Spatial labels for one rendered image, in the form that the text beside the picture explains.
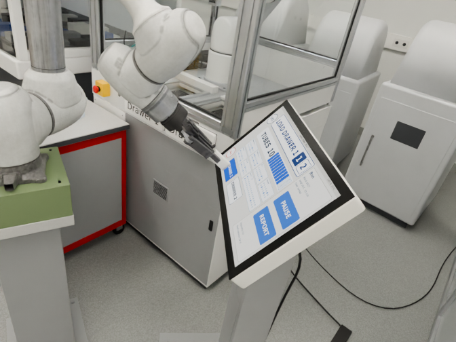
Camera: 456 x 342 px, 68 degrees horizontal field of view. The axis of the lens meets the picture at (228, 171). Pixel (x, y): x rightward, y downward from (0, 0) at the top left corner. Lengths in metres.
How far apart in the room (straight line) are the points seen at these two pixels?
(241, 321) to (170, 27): 0.89
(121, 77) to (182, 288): 1.36
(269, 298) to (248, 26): 0.89
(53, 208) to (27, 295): 0.41
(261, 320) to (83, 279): 1.13
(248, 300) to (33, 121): 0.84
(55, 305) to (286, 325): 1.10
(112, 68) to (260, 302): 0.79
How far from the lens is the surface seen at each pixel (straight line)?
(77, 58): 2.41
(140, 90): 0.86
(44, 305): 1.54
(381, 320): 2.21
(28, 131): 1.15
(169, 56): 0.77
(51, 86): 1.22
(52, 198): 1.16
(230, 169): 1.02
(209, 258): 1.76
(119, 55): 0.87
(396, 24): 4.38
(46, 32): 1.21
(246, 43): 1.26
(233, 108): 1.32
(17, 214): 1.19
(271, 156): 0.92
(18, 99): 1.13
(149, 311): 1.88
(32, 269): 1.40
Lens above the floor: 1.52
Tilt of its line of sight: 30 degrees down
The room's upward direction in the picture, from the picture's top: 10 degrees clockwise
